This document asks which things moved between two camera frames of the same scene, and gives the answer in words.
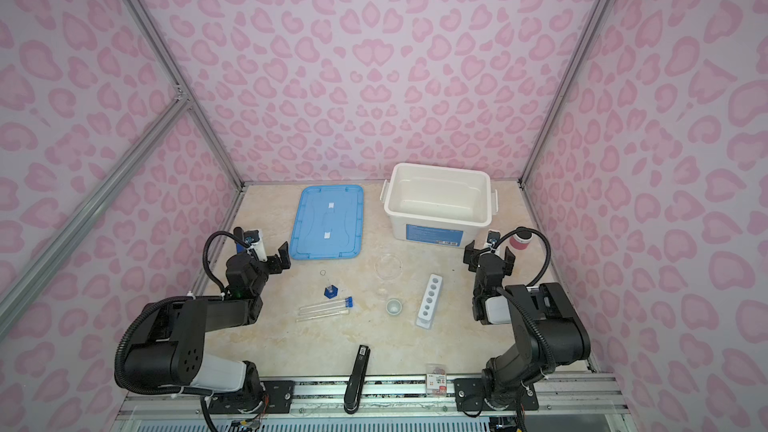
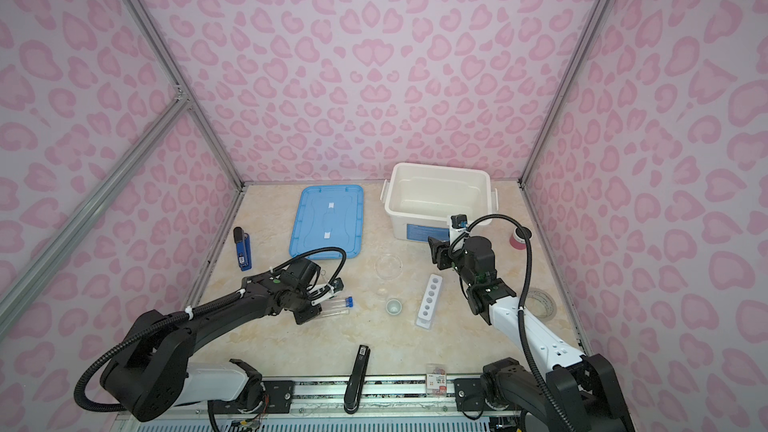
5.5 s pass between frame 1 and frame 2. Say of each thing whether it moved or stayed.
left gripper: moved
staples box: stayed
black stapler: stayed
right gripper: moved
